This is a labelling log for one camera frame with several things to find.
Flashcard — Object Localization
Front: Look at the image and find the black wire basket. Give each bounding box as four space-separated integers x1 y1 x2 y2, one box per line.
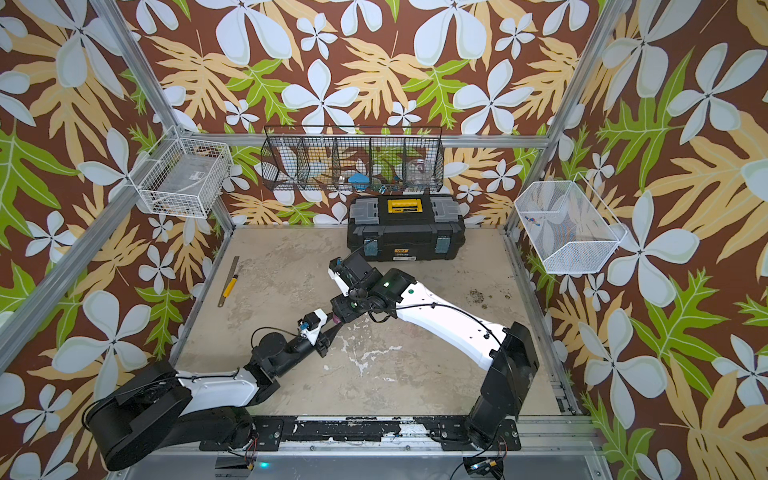
259 125 445 194

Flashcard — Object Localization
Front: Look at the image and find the black toolbox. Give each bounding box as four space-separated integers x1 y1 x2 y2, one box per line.
346 194 466 261

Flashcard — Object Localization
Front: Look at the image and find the white wire basket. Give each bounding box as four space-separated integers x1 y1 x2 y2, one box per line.
130 127 233 219
514 174 628 276

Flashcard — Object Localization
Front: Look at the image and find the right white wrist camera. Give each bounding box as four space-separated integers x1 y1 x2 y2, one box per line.
328 257 358 296

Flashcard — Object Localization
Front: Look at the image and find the yellow handled metal file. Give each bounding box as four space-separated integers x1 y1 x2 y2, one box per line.
217 256 240 308

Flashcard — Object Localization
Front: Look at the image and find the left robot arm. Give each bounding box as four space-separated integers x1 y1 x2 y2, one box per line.
81 325 341 472

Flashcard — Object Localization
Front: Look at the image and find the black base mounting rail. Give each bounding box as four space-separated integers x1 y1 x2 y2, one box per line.
200 415 483 452

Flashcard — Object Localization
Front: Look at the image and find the white wire basket left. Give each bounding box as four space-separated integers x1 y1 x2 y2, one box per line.
130 127 233 219

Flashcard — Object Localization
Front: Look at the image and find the white wire basket right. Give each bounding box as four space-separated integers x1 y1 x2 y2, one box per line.
514 174 628 276

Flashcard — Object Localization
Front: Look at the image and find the blue object in basket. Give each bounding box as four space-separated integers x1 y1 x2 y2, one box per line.
348 173 371 192

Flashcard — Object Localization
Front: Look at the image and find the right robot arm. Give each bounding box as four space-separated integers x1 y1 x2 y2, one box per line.
328 253 540 448

